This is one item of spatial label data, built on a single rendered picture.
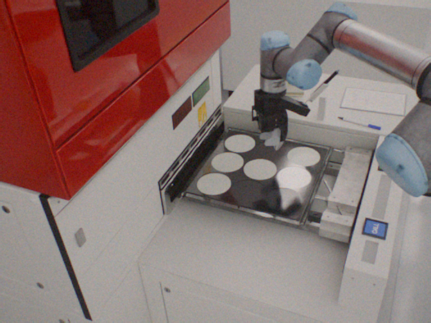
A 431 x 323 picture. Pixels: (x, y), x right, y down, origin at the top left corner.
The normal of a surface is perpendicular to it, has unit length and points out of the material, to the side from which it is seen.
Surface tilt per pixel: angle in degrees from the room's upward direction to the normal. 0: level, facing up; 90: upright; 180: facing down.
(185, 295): 90
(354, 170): 0
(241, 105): 0
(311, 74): 90
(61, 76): 90
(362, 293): 90
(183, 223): 0
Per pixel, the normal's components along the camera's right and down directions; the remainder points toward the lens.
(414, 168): -0.17, 0.07
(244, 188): -0.05, -0.79
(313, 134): -0.40, 0.58
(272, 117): 0.33, 0.56
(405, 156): -0.43, -0.15
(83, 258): 0.92, 0.21
